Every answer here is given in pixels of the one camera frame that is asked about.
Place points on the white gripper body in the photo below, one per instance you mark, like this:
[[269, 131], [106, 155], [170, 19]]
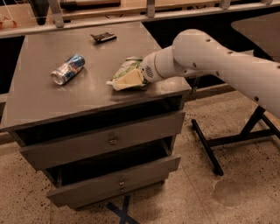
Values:
[[149, 68]]

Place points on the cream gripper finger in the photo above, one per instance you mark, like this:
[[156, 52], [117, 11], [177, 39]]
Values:
[[128, 79]]

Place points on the small dark snack wrapper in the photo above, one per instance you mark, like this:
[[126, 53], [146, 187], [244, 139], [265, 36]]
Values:
[[103, 37]]

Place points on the grey drawer cabinet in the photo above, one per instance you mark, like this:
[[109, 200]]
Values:
[[38, 110]]

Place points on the lower grey drawer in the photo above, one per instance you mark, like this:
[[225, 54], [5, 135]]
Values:
[[114, 184]]

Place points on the wooden shelf rail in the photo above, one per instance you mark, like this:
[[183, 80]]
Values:
[[19, 20]]

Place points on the black metal table stand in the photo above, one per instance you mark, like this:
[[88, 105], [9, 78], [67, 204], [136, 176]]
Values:
[[245, 135]]

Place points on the grey drawer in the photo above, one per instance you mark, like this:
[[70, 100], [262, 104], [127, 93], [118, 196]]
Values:
[[86, 145], [114, 184]]

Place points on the blue silver soda can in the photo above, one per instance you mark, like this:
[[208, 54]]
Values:
[[68, 69]]

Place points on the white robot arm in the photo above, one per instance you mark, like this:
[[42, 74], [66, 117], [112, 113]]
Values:
[[193, 52]]

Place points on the green jalapeno chip bag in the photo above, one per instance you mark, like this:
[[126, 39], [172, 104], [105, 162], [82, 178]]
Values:
[[130, 63]]

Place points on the upper grey drawer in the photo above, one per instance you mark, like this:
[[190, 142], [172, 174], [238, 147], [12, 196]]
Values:
[[86, 145]]

